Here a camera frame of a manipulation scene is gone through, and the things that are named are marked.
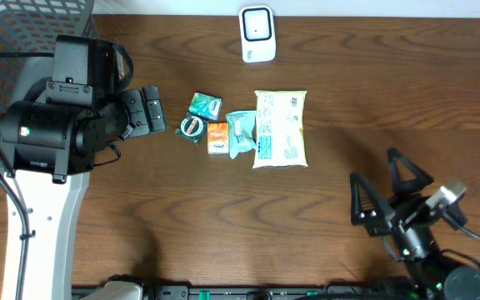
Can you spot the white barcode scanner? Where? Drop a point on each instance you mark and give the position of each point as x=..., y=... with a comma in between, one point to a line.
x=258, y=38

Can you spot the teal tissue pack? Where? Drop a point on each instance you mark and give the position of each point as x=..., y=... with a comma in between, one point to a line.
x=205, y=106

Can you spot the orange small box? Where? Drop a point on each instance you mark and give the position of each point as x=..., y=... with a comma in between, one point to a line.
x=217, y=138

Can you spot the teal small packet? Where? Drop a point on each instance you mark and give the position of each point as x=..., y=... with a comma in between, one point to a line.
x=241, y=125

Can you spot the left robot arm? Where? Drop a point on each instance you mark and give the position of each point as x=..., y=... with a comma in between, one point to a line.
x=48, y=143

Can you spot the white snack bag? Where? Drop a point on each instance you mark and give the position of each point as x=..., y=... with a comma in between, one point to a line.
x=279, y=129

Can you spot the grey plastic mesh basket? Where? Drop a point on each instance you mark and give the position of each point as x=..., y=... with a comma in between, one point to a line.
x=28, y=33

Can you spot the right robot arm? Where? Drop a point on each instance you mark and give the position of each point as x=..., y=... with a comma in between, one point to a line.
x=430, y=267

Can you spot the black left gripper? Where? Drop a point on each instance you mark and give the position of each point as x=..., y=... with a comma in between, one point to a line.
x=141, y=113

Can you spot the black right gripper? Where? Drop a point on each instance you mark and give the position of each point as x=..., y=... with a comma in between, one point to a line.
x=407, y=215

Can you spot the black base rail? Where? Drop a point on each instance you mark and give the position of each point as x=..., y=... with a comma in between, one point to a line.
x=335, y=290

